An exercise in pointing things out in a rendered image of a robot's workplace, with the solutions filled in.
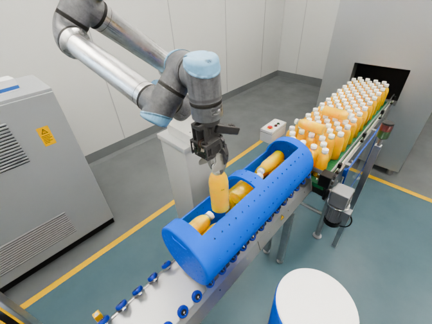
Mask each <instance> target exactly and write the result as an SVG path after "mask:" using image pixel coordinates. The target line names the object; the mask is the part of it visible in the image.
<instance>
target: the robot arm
mask: <svg viewBox="0 0 432 324"><path fill-rule="evenodd" d="M89 28H92V29H94V30H96V31H98V32H100V33H101V34H102V35H104V36H106V37H107V38H109V39H111V40H112V41H113V42H115V43H117V44H118V45H120V46H121V47H123V48H125V49H126V50H127V51H129V52H131V53H132V54H134V55H135V56H137V57H138V58H140V59H141V60H143V61H145V62H146V63H147V64H149V65H151V66H152V67H154V68H156V69H157V70H158V72H159V74H160V75H161V77H160V79H159V80H153V81H151V82H149V81H148V80H147V79H145V78H143V77H142V76H141V75H139V74H138V73H137V72H135V71H134V70H132V69H131V68H130V67H128V66H126V65H125V64H124V63H123V62H121V61H120V60H118V59H117V58H115V57H114V56H112V55H111V54H110V53H108V52H107V51H105V50H104V49H102V48H101V47H99V46H98V45H97V44H95V43H94V42H93V41H91V39H90V37H89V36H88V34H87V33H88V31H89ZM52 30H53V36H54V39H55V42H56V44H57V46H58V48H59V49H60V51H61V52H63V53H64V54H65V55H66V56H68V57H69V58H72V59H78V60H79V61H81V62H82V63H83V64H84V65H86V66H87V67H88V68H89V69H91V70H92V71H94V72H95V73H96V74H97V75H98V76H99V77H101V78H102V79H104V80H105V81H106V82H107V83H109V84H110V85H111V86H113V87H114V88H115V89H116V90H118V91H119V92H120V93H121V94H123V95H124V96H125V97H127V98H128V99H129V100H130V101H132V102H133V103H134V104H136V105H137V106H138V108H139V109H141V111H140V116H141V117H142V118H143V119H145V120H147V121H148V122H150V123H153V124H154V125H157V126H159V127H167V126H168V125H169V123H170V122H171V121H172V120H173V118H174V119H175V120H177V121H180V122H181V121H184V120H186V119H187V118H188V117H189V116H190V115H192V120H194V122H193V123H191V128H192V136H193V138H192V139H190V145H191V149H192V154H193V153H195V155H197V156H199V157H201V159H200V160H199V165H203V164H205V163H208V165H209V167H210V169H212V172H217V171H220V174H221V175H222V174H223V173H224V171H225V168H226V165H227V162H228V156H229V152H228V148H227V144H226V143H225V139H224V137H223V135H222V134H234V135H238V133H239V130H240V128H238V127H236V126H235V125H234V124H232V123H221V122H220V119H221V118H222V115H223V110H222V90H221V65H220V62H219V57H218V55H217V54H216V53H214V52H212V51H204V50H200V51H192V52H190V51H188V50H185V49H175V50H172V51H171V52H167V51H166V50H164V49H163V48H162V47H161V46H159V45H158V44H157V43H155V42H154V41H153V40H152V39H150V38H149V37H148V36H146V35H145V34H144V33H143V32H142V31H140V30H139V29H137V27H135V26H134V25H133V24H131V23H130V22H129V21H128V20H126V19H125V18H124V17H122V16H121V15H120V14H119V13H117V12H116V11H114V10H113V9H112V8H111V7H110V6H108V5H107V3H106V2H104V1H103V0H60V1H59V2H58V5H57V8H56V10H55V12H54V14H53V20H52ZM187 93H188V94H187ZM192 143H193V147H194V149H193V147H192ZM214 158H215V163H214V161H213V160H214ZM213 164H214V166H213V167H212V165H213Z"/></svg>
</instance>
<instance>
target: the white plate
mask: <svg viewBox="0 0 432 324"><path fill-rule="evenodd" d="M276 308H277V311H278V315H279V317H280V319H281V321H282V323H283V324H359V315H358V312H357V308H356V305H355V303H354V301H353V299H352V298H351V296H350V295H349V293H348V292H347V290H346V289H345V288H344V287H343V286H342V285H341V284H340V283H339V282H338V281H337V280H335V279H334V278H333V277H331V276H329V275H328V274H326V273H324V272H321V271H318V270H315V269H309V268H302V269H296V270H294V271H291V272H290V273H287V274H286V275H285V276H284V277H283V278H282V280H281V281H280V283H279V285H278V288H277V292H276Z"/></svg>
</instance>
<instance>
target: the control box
mask: <svg viewBox="0 0 432 324"><path fill-rule="evenodd" d="M278 122H279V123H280V124H279V125H278V124H277V123H278ZM275 124H277V126H275ZM269 125H271V126H273V128H271V129H269V128H268V127H267V126H269ZM285 127H286V122H285V121H281V120H277V119H274V120H272V121H271V122H269V123H268V124H267V125H265V126H263V127H262V128H261V129H260V140H261V141H264V142H266V143H269V144H271V143H272V142H273V141H274V140H276V139H278V138H279V137H281V136H282V135H283V134H285Z"/></svg>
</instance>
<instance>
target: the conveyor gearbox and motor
mask: <svg viewBox="0 0 432 324"><path fill-rule="evenodd" d="M354 193H355V189H353V188H351V187H349V186H346V185H344V184H341V183H338V184H337V185H336V186H334V187H333V188H332V189H330V192H329V193H328V194H329V196H328V200H327V203H328V206H327V209H326V212H325V216H324V218H323V221H324V223H325V224H326V225H327V226H329V227H331V228H336V227H338V226H340V223H341V221H342V220H343V221H345V222H348V220H349V218H351V222H350V224H349V225H348V226H340V227H343V228H346V227H349V226H350V225H351V223H352V217H351V214H352V212H353V210H351V209H350V202H351V200H352V198H353V195H354Z"/></svg>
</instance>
